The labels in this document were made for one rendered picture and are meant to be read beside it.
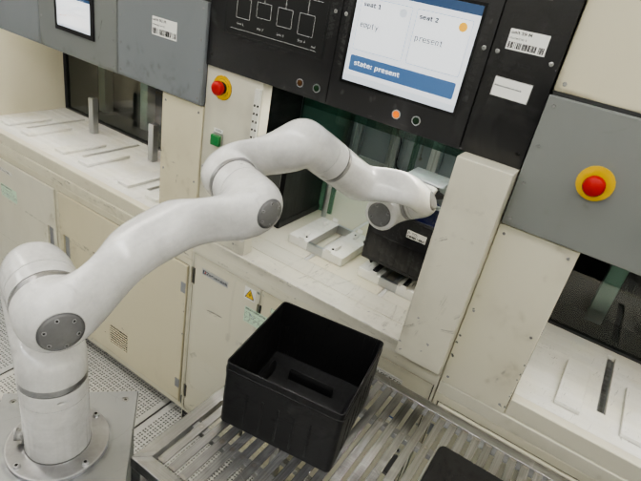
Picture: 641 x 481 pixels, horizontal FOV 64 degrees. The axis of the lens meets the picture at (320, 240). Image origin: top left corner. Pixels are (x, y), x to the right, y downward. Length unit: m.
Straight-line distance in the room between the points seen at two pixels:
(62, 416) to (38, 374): 0.11
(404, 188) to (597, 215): 0.39
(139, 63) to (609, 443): 1.60
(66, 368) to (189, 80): 0.89
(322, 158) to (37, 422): 0.72
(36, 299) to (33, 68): 2.01
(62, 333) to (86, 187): 1.28
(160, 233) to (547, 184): 0.75
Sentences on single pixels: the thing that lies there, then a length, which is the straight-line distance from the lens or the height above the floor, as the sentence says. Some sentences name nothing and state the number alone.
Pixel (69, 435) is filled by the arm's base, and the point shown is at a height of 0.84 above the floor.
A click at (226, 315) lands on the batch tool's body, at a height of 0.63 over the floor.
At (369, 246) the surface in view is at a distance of 1.56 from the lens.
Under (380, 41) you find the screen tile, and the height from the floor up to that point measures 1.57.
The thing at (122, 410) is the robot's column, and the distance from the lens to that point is 1.28.
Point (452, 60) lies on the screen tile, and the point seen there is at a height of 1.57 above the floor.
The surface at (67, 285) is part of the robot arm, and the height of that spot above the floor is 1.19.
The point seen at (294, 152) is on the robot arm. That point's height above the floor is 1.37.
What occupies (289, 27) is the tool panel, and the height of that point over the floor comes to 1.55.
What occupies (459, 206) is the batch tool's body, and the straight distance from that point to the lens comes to 1.14.
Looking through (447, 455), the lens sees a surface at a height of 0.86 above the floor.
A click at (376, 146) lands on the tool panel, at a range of 2.27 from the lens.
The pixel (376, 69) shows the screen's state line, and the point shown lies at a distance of 1.23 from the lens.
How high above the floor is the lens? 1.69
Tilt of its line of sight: 28 degrees down
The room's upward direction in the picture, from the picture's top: 12 degrees clockwise
